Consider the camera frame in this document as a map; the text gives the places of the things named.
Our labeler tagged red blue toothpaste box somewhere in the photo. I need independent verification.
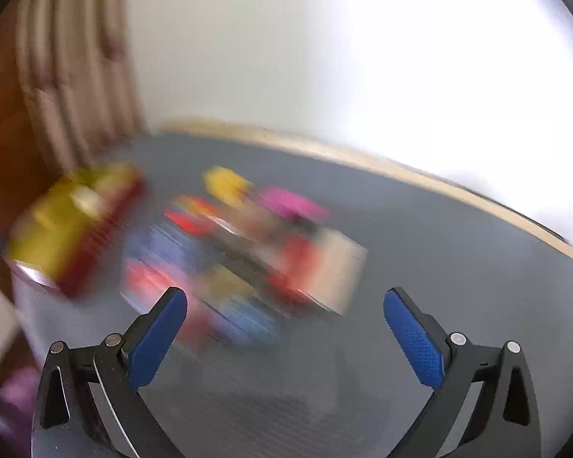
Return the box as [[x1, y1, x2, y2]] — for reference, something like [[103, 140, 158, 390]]
[[122, 195, 280, 348]]

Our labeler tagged yellow toy block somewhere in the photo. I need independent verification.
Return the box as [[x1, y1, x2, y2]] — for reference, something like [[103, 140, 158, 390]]
[[202, 166, 253, 208]]

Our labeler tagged pink rectangular block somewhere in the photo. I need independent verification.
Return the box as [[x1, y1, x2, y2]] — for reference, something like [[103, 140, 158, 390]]
[[256, 186, 328, 222]]

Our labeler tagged red gold metal tin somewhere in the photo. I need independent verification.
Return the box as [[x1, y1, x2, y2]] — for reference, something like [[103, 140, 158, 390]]
[[5, 162, 146, 299]]

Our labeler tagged grey honeycomb table mat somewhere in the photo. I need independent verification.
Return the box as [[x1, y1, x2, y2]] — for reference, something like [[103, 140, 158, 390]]
[[14, 130, 573, 458]]

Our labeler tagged brown wooden door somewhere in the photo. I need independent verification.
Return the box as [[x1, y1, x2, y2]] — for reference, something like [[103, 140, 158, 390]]
[[0, 7, 55, 296]]

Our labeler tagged beige patterned curtain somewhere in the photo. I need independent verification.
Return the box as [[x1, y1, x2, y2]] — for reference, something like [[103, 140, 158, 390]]
[[16, 0, 144, 172]]

